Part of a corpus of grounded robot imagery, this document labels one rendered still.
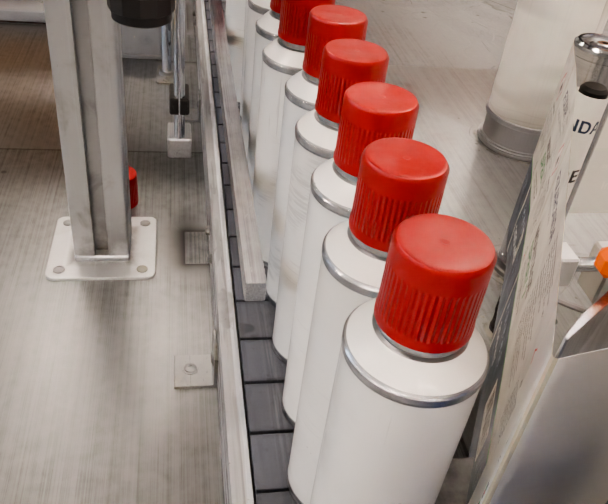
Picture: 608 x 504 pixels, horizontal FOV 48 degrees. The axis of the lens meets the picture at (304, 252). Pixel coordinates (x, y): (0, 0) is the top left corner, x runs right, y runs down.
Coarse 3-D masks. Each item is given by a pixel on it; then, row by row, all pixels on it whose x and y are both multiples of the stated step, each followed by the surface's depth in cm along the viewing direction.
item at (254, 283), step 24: (216, 0) 75; (216, 24) 69; (216, 48) 64; (240, 144) 50; (240, 168) 47; (240, 192) 45; (240, 216) 42; (240, 240) 41; (240, 264) 40; (264, 288) 38
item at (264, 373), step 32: (224, 0) 100; (224, 160) 64; (224, 192) 60; (256, 320) 47; (256, 352) 45; (256, 384) 42; (256, 416) 41; (256, 448) 39; (288, 448) 39; (256, 480) 37
